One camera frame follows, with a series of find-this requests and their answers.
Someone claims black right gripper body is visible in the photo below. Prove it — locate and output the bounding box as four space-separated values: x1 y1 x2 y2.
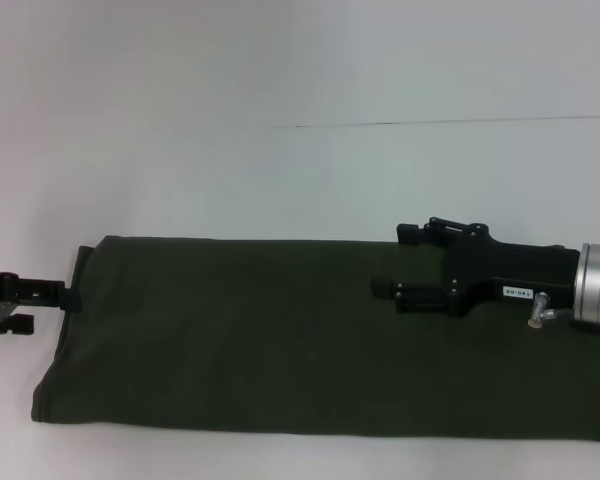
441 233 581 320

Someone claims dark green FREE t-shirt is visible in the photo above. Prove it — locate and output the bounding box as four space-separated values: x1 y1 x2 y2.
31 233 600 444

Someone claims silver cable connector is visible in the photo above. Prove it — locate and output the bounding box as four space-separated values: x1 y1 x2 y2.
526 291 556 330

